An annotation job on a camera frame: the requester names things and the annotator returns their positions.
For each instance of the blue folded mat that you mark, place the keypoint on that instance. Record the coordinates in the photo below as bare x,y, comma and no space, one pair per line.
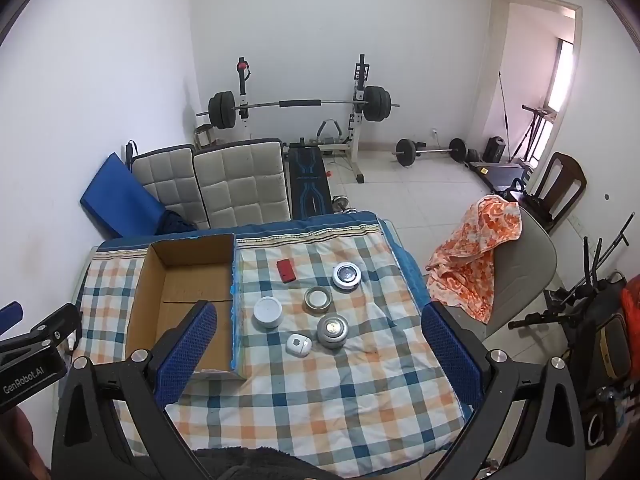
115,195

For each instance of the white round lid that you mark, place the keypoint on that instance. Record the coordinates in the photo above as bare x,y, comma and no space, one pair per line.
267,312

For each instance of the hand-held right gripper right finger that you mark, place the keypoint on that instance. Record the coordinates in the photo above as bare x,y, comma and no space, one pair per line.
450,355

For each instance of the silver puck light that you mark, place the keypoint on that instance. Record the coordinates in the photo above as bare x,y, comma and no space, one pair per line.
332,331

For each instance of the chrome dumbbell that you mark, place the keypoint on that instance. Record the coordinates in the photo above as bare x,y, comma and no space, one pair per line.
342,203

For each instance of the long barbell with black plates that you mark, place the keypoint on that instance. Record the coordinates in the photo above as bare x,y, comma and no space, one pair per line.
222,109

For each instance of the black and yellow bag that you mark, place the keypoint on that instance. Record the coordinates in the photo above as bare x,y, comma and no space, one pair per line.
612,350

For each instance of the white tufted cushion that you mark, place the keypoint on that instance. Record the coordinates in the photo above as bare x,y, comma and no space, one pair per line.
167,180
240,185

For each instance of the small red case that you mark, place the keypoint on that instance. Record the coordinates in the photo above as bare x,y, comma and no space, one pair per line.
286,270

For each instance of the white barbell rack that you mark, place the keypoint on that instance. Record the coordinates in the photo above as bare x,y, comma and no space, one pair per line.
359,125

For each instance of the small white earbud case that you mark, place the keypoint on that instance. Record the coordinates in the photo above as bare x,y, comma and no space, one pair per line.
299,345

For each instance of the black and blue weight bench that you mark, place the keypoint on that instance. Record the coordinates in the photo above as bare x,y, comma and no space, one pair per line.
310,185

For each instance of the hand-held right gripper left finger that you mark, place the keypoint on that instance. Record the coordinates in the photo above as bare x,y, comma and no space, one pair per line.
187,355

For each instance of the gold round tin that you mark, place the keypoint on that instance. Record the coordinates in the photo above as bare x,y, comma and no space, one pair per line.
318,300

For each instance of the white jar with black base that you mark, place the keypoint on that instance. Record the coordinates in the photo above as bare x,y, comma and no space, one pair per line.
346,276

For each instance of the dark wooden chair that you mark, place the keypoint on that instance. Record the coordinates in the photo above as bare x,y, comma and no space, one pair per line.
562,180

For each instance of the window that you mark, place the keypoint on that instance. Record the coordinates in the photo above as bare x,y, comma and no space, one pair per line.
562,75

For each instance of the short barbell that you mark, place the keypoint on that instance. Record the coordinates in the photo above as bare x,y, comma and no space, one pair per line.
406,151

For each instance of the black treadmill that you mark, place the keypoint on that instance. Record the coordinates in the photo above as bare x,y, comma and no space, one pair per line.
500,175

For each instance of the black scooter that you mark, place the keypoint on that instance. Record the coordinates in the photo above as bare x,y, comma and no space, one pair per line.
595,305

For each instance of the black folding stand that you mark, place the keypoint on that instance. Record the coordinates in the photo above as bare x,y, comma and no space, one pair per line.
532,130

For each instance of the orange patterned cloth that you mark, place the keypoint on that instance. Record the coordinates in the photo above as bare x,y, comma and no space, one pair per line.
475,260

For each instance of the grey chair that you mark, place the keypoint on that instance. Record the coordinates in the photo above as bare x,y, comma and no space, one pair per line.
530,260

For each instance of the small black speaker box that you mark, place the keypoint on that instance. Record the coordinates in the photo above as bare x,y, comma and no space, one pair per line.
495,149

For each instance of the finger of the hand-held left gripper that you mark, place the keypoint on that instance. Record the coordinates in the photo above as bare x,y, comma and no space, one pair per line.
60,324
10,316

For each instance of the plaid blanket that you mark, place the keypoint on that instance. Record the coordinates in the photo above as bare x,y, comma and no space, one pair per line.
350,385

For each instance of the white squeeze bottle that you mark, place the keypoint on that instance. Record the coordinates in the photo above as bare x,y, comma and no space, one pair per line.
73,343

